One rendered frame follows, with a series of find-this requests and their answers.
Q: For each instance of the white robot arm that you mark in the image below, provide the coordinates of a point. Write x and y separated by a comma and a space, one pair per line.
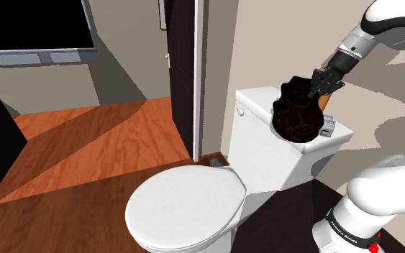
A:
381, 196

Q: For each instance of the grey framed wall picture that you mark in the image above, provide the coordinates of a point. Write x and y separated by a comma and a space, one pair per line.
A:
162, 14

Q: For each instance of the dark brown lumpy figure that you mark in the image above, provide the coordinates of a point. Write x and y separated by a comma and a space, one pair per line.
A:
295, 115

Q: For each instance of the small grey floor fitting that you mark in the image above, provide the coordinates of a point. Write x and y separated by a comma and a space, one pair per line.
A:
216, 162

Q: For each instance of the small grey white gadget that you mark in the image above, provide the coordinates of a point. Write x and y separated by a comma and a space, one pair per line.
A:
328, 126

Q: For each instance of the white toilet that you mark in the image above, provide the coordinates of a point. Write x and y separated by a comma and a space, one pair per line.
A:
188, 206

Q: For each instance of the dark door with white frame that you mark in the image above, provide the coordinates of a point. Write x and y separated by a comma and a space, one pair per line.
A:
183, 70

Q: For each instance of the grey framed black window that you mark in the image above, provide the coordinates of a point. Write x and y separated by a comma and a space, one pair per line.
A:
30, 24

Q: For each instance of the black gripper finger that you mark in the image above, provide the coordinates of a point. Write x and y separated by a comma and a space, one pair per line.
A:
318, 82
335, 83

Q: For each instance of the black robot stand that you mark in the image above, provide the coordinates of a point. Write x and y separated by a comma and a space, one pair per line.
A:
286, 220

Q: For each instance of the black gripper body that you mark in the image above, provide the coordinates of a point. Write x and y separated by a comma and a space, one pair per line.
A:
342, 63

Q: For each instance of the orange cylinder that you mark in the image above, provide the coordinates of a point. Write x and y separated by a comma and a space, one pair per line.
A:
324, 101

